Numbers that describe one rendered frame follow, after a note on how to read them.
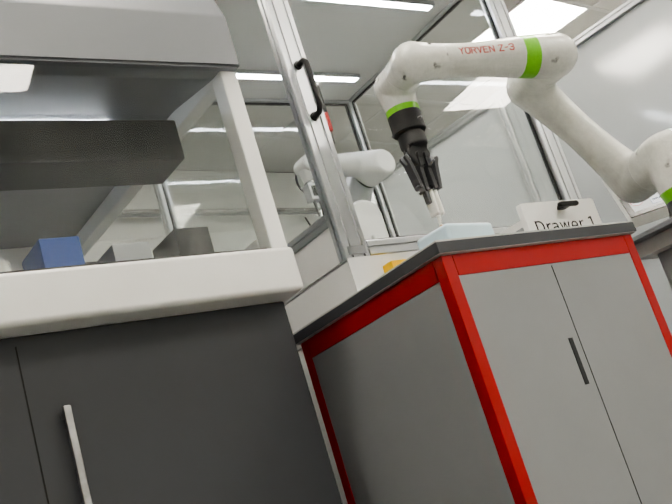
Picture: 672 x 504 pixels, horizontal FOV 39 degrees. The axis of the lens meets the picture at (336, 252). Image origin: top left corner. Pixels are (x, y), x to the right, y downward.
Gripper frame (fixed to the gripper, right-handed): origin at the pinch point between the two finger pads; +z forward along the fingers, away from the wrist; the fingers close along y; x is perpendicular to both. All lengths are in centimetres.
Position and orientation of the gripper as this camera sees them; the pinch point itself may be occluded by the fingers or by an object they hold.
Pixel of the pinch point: (434, 203)
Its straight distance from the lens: 249.4
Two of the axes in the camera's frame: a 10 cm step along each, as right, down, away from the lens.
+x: 5.9, -3.9, -7.1
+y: -7.5, 0.4, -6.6
